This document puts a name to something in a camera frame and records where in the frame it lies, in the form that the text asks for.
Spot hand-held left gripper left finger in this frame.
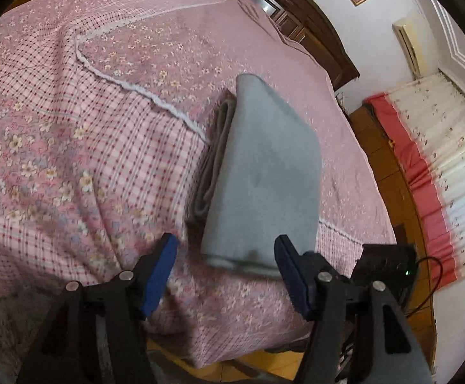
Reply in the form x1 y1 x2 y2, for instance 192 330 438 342
16 233 179 384

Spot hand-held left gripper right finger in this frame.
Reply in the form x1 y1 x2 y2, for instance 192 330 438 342
273 235 434 384

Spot grey pants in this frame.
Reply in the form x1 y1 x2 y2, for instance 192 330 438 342
186 73 323 277

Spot red and floral curtain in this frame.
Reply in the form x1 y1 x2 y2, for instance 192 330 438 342
362 70 465 293

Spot pink floral bedspread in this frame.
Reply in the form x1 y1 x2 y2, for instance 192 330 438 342
0 0 398 369

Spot grey fuzzy rug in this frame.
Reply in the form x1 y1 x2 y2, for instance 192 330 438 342
0 288 62 384

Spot cream air conditioner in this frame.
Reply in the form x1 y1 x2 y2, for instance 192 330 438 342
391 16 438 81

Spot dark wooden headboard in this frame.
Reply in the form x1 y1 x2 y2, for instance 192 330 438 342
212 0 360 91

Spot black cable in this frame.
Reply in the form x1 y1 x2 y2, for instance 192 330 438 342
405 257 446 317

